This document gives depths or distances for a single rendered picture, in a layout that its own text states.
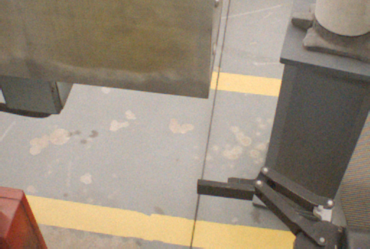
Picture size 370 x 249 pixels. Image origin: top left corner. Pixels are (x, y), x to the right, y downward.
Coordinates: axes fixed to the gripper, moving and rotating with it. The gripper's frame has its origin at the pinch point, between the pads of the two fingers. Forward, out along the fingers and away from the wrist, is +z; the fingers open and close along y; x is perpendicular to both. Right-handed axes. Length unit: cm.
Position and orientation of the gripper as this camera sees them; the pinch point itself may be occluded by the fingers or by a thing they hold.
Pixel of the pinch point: (198, 240)
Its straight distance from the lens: 63.4
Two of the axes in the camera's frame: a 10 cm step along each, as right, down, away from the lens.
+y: 1.5, -8.2, 5.5
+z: -9.9, -1.1, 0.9
